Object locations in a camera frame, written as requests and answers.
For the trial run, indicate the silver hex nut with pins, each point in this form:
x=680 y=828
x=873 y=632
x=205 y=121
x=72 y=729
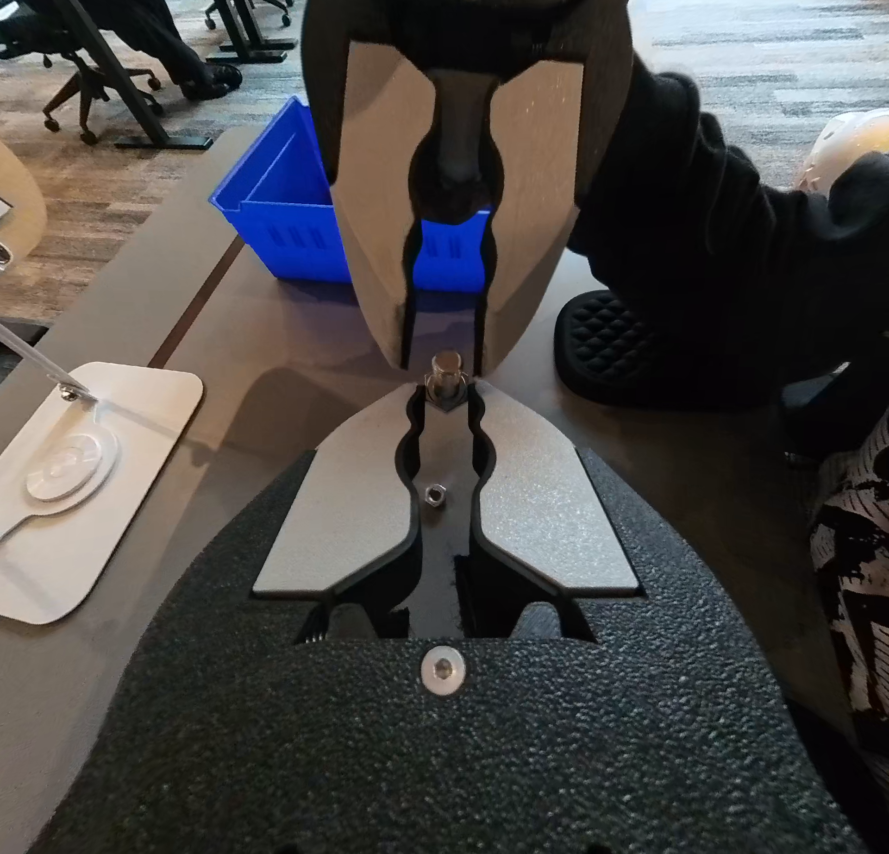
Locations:
x=425 y=500

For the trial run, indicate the white rounded lumpy object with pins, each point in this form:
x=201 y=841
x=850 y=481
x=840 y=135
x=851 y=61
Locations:
x=854 y=138

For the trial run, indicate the silver hex bolt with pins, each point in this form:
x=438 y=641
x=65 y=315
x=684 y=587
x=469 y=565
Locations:
x=446 y=374

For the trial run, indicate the blue plastic bin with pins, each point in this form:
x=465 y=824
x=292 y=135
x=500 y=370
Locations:
x=292 y=243

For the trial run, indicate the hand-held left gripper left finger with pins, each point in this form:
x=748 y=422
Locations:
x=347 y=513

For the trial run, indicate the black office chair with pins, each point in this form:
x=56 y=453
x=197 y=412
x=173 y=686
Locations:
x=76 y=83

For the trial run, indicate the black quilted wrist rest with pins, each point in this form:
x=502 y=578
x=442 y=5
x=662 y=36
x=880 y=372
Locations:
x=604 y=354

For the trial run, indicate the person's right forearm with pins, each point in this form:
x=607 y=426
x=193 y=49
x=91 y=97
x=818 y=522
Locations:
x=694 y=208

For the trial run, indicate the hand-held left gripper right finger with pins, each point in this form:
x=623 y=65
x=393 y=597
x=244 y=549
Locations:
x=555 y=520

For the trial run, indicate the white document stand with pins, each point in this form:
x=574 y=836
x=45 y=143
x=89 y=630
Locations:
x=139 y=451

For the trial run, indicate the black desk frame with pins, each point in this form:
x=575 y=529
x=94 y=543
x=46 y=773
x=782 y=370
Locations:
x=235 y=20

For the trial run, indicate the wooden desk black legs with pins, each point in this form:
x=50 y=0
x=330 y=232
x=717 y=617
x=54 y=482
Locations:
x=111 y=55

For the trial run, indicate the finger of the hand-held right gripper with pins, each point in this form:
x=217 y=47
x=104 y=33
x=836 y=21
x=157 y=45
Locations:
x=375 y=194
x=535 y=194

